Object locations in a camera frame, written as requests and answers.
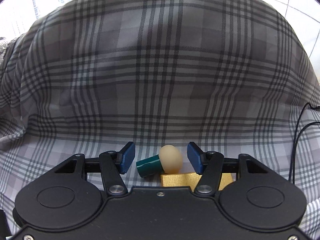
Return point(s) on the beige squishy toy teal base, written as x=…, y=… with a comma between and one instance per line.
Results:
x=171, y=158

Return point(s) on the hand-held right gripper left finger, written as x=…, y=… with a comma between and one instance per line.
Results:
x=127, y=158

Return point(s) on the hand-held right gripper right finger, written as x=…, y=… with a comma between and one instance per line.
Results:
x=195, y=158

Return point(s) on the grey plaid bedsheet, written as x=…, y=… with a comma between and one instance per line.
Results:
x=160, y=67

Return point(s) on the gold cardboard box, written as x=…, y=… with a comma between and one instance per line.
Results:
x=175, y=180

